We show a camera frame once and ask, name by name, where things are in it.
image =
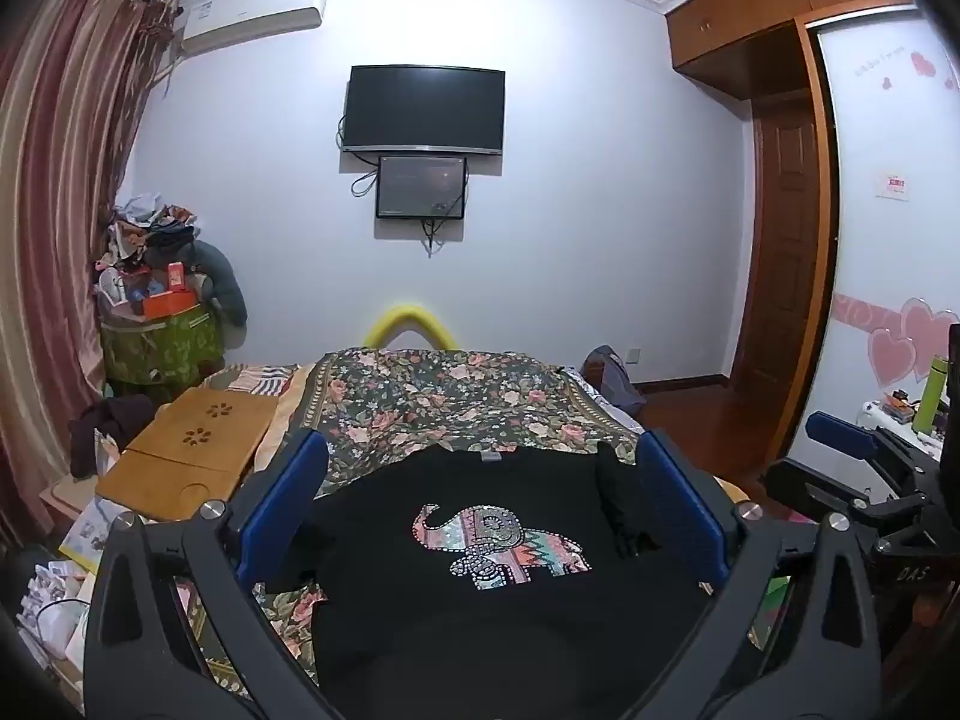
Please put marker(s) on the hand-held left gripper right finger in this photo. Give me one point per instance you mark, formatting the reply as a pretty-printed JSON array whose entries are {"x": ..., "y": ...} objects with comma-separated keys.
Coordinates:
[{"x": 679, "y": 502}]

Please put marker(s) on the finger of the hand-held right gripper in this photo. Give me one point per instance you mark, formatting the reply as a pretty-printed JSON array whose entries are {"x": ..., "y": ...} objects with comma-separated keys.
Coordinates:
[
  {"x": 840, "y": 431},
  {"x": 817, "y": 481}
]

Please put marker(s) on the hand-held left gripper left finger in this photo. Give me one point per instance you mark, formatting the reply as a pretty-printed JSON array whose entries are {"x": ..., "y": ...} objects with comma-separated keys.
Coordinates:
[{"x": 289, "y": 495}]

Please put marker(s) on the black elephant print t-shirt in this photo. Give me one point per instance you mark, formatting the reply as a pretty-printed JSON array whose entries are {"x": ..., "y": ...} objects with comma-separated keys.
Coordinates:
[{"x": 465, "y": 622}]

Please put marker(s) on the pile of clothes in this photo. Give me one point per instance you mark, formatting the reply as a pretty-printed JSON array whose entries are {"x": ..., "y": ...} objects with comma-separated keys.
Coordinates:
[{"x": 146, "y": 236}]

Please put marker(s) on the white side table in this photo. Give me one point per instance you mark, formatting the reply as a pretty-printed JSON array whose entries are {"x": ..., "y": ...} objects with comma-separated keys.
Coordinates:
[{"x": 885, "y": 465}]

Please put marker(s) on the green bottle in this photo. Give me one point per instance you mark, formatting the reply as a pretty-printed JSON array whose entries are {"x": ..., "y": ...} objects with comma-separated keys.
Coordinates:
[{"x": 932, "y": 401}]

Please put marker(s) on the wooden lap desk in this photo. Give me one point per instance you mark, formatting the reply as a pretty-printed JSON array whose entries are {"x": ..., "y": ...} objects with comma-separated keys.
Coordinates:
[{"x": 187, "y": 450}]

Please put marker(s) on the grey backpack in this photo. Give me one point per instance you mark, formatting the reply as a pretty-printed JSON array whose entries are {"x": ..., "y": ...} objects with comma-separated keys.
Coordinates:
[{"x": 619, "y": 379}]

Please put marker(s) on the dark cloth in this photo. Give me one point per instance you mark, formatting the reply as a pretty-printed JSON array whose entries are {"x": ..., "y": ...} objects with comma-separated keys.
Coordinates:
[{"x": 112, "y": 431}]

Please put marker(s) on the white wardrobe door heart stickers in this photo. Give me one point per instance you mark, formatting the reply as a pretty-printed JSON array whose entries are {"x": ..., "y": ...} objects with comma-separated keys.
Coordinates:
[{"x": 892, "y": 240}]

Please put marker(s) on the brown wooden door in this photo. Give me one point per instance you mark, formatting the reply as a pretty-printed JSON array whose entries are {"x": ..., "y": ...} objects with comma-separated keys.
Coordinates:
[{"x": 784, "y": 240}]

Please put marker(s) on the dark floral blanket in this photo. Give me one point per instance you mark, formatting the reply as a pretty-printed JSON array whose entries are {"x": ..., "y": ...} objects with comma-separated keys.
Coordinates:
[{"x": 465, "y": 397}]

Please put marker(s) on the yellow foam tube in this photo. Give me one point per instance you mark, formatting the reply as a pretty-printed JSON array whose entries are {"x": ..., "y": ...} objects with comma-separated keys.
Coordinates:
[{"x": 409, "y": 324}]

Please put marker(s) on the orange box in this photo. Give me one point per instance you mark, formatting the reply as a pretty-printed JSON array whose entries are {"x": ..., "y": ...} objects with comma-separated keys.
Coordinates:
[{"x": 169, "y": 304}]

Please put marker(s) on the grey plush toy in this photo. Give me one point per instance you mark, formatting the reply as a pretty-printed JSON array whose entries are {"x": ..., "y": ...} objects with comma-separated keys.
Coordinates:
[{"x": 217, "y": 277}]

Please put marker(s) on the pile of papers and books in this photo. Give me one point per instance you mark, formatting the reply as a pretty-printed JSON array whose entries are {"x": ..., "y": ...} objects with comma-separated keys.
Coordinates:
[{"x": 64, "y": 577}]

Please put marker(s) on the white paper note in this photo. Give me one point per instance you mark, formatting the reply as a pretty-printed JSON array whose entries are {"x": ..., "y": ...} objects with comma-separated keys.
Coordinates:
[{"x": 894, "y": 187}]

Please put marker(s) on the striped pink curtain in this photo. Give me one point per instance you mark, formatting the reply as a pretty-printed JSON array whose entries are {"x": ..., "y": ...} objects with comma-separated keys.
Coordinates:
[{"x": 52, "y": 202}]

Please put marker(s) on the wooden overhead cabinet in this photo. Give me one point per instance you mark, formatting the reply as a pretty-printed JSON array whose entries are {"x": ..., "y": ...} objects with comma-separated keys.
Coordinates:
[{"x": 780, "y": 7}]

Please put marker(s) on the white air conditioner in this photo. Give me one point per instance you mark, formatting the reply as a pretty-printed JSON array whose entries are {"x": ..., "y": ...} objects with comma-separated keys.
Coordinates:
[{"x": 255, "y": 11}]

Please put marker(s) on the white wall socket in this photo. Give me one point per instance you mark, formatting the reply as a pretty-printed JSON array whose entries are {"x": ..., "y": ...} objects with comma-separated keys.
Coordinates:
[{"x": 634, "y": 355}]

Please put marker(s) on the small wall monitor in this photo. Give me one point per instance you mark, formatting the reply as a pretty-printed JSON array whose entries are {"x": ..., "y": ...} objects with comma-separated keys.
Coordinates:
[{"x": 420, "y": 186}]

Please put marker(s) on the black wall television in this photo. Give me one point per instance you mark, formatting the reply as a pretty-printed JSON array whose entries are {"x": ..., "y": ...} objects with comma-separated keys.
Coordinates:
[{"x": 424, "y": 109}]

